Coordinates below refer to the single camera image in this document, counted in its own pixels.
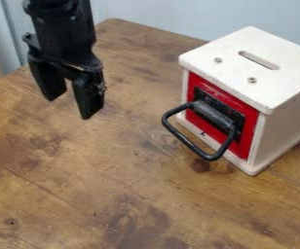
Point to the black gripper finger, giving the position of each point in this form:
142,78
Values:
50,82
88,89

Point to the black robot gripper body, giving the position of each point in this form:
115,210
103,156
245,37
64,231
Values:
60,43

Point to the white wooden drawer box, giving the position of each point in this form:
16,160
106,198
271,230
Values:
247,72

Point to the red drawer front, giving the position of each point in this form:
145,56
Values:
221,114

